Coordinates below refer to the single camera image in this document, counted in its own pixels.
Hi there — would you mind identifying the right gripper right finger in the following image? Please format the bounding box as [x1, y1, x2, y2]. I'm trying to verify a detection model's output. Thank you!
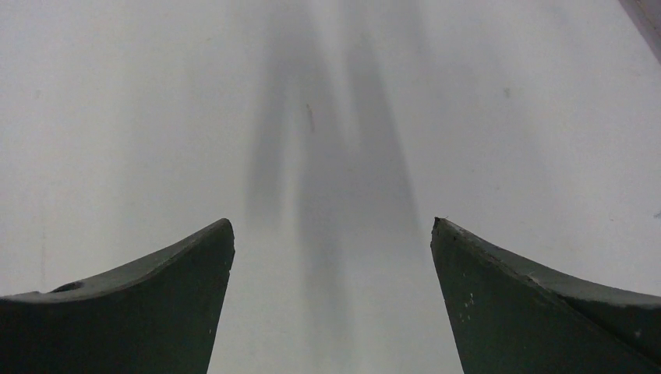
[430, 218, 660, 373]

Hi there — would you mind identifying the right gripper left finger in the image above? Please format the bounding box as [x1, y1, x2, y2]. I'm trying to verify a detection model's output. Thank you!
[1, 219, 235, 373]

